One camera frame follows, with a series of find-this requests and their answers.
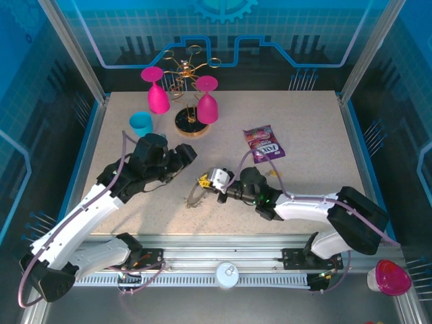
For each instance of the blue plastic goblet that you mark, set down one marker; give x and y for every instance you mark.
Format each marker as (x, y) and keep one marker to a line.
(141, 123)

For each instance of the aluminium front rail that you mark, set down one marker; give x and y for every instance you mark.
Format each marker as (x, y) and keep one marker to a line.
(219, 248)

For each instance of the purple candy bag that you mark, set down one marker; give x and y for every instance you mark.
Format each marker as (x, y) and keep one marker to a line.
(263, 143)

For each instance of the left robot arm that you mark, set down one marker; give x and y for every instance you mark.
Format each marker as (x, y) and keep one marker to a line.
(84, 209)

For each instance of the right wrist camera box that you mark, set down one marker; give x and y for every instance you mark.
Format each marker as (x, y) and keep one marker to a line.
(219, 179)

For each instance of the white round can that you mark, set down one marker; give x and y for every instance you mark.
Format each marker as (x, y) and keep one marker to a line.
(227, 275)

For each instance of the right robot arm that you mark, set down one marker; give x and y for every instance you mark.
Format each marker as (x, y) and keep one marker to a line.
(303, 207)

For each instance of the metal keyring disc with rings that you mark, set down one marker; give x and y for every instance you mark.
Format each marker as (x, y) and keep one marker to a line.
(193, 195)

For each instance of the aluminium frame post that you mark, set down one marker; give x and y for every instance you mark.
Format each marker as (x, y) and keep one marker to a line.
(369, 50)
(73, 50)

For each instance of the pink cup outside table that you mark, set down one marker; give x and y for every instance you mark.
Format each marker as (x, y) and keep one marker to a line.
(393, 278)

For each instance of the pink plastic goblet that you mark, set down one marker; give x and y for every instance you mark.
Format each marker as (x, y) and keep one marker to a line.
(158, 98)
(207, 109)

